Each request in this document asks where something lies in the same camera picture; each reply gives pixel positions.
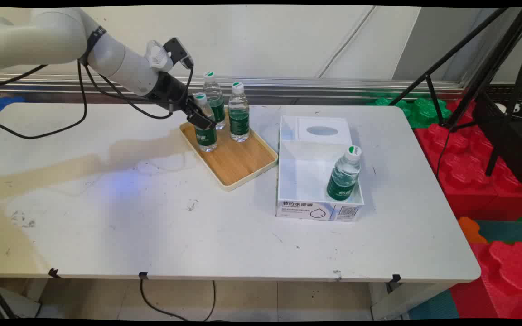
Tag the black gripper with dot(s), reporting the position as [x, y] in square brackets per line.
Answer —
[170, 90]

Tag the green label water bottle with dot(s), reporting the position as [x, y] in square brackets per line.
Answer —
[215, 97]
[343, 179]
[206, 138]
[239, 117]

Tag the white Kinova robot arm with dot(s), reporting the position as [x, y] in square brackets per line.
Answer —
[57, 38]

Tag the wooden tray cream rim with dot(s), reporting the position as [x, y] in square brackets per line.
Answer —
[238, 160]

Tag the white cardboard box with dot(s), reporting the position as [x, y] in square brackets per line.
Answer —
[308, 181]

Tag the black tape piece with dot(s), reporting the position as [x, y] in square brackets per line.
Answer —
[395, 278]
[143, 275]
[54, 273]

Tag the blue foam block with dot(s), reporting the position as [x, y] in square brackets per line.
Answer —
[2, 106]

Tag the green foam block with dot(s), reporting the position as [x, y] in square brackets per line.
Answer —
[424, 111]

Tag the white table leg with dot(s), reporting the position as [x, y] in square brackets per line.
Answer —
[16, 299]
[397, 301]

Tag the large red foam block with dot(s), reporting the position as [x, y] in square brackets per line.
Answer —
[469, 176]

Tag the black tripod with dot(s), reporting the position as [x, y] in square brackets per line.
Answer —
[487, 68]

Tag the orange foam block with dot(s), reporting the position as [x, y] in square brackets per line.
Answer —
[470, 228]

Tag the black mesh crate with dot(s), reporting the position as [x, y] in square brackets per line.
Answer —
[510, 140]

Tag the panda plush toy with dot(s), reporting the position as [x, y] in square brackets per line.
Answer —
[520, 107]

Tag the black wrist camera white mount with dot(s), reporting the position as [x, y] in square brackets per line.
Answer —
[170, 52]

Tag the aluminium wall rail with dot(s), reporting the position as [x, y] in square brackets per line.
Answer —
[288, 86]

